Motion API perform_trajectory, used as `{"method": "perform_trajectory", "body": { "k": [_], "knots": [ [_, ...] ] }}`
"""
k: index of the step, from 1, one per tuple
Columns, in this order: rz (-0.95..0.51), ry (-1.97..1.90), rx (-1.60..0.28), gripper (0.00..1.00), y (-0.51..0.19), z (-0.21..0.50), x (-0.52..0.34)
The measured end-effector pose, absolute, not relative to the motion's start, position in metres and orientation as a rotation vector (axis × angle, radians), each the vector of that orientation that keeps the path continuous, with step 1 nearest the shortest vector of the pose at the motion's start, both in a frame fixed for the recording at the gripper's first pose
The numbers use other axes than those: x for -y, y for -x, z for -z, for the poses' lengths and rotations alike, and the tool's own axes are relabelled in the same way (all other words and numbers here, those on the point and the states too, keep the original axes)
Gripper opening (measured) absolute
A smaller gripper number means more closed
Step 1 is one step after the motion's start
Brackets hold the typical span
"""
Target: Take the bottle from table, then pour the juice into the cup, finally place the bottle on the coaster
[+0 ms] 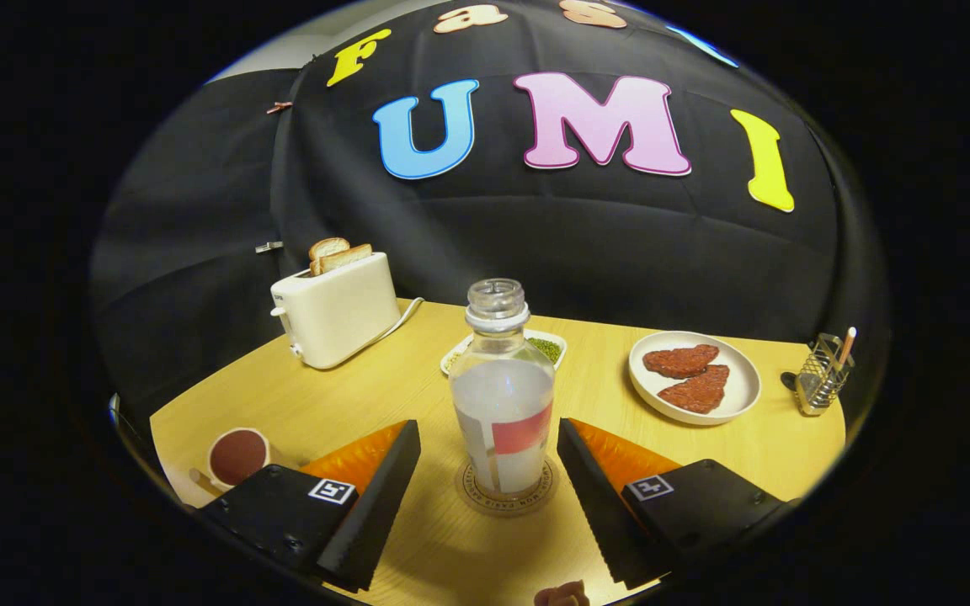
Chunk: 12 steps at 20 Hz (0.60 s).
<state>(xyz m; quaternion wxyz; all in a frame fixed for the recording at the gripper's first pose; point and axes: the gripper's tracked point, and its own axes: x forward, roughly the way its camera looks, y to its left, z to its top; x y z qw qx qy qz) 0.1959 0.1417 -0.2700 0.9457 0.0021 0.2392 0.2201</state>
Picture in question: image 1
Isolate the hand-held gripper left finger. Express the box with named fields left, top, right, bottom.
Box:
left=199, top=419, right=423, bottom=594

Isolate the metal wire holder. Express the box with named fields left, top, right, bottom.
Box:
left=794, top=333, right=855, bottom=417

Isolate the red meat patty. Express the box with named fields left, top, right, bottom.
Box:
left=642, top=343, right=721, bottom=380
left=658, top=364, right=731, bottom=415

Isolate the beige cup with wooden handle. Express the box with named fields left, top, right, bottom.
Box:
left=189, top=427, right=271, bottom=496

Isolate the clear plastic juice bottle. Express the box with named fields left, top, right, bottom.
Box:
left=449, top=279, right=556, bottom=497

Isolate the black backdrop cloth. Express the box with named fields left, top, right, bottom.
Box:
left=88, top=0, right=890, bottom=422

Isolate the white round plate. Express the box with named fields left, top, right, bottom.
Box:
left=627, top=330, right=763, bottom=427

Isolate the round wooden coaster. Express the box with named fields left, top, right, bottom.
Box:
left=454, top=454, right=559, bottom=517

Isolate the toast slice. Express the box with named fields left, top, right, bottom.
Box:
left=308, top=237, right=351, bottom=277
left=317, top=244, right=374, bottom=275

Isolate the white toaster cable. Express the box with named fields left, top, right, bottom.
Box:
left=367, top=296, right=425, bottom=346

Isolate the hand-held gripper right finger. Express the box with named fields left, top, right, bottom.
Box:
left=557, top=417, right=797, bottom=590

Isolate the wooden table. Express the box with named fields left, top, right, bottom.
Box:
left=150, top=296, right=848, bottom=606

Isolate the white toaster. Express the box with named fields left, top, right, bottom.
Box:
left=270, top=251, right=402, bottom=370

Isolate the white divided grain dish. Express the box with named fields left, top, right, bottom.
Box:
left=440, top=328, right=568, bottom=377

